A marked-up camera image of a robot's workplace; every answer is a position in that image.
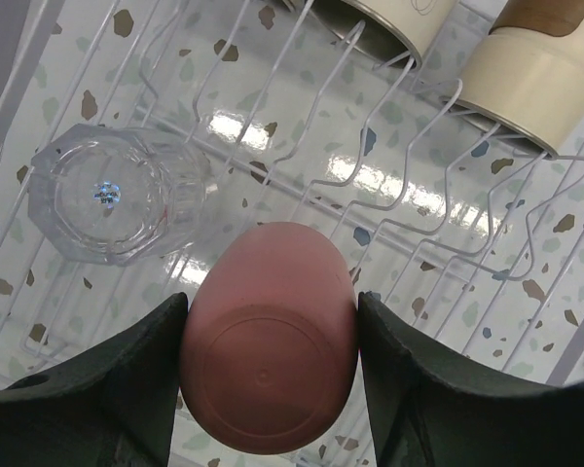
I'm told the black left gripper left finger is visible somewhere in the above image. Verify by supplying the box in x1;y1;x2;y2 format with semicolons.
0;293;188;466

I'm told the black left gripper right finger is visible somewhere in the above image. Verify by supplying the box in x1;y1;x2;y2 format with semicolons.
358;293;584;466

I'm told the pink plastic cup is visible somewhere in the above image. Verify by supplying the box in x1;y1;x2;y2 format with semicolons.
180;222;358;454

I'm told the steel cup brown base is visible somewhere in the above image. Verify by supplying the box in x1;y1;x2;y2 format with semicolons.
456;0;584;159

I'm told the clear plastic dish rack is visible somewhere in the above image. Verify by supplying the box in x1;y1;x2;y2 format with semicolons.
0;0;584;467

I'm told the brown-band steel cup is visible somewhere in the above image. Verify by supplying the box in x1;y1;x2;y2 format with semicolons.
310;0;457;69

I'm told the large clear plastic cup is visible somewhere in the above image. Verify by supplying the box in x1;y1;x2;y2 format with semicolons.
28;124;218;267

